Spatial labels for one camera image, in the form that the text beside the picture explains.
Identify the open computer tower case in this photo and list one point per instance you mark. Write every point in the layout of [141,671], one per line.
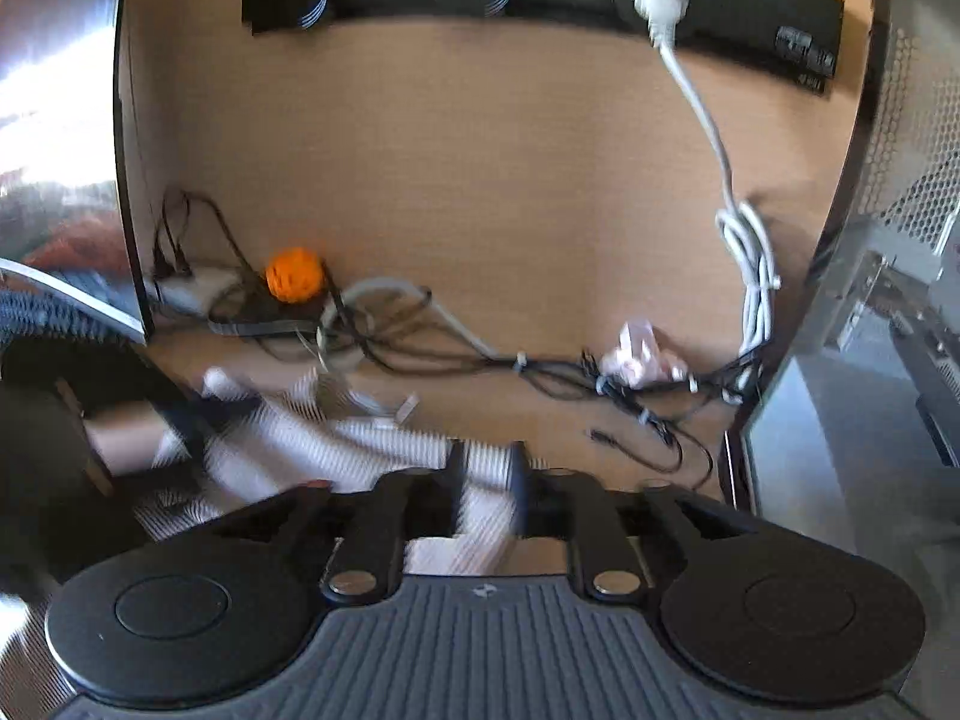
[870,315]

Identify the black power adapter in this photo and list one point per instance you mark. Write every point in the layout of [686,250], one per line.
[262,319]

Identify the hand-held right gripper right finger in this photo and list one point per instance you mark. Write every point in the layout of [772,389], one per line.
[547,502]

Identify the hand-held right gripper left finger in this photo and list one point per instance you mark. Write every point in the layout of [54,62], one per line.
[431,499]

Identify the black curved computer monitor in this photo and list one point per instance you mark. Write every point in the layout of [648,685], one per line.
[60,90]

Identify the striped grey white garment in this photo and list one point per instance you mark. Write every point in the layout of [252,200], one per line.
[315,457]

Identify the white adapter box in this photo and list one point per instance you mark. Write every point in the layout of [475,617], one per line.
[191,289]

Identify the orange pumpkin figure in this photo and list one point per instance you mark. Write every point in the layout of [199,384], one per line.
[295,275]

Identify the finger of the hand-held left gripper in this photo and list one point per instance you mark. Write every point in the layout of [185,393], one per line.
[217,409]

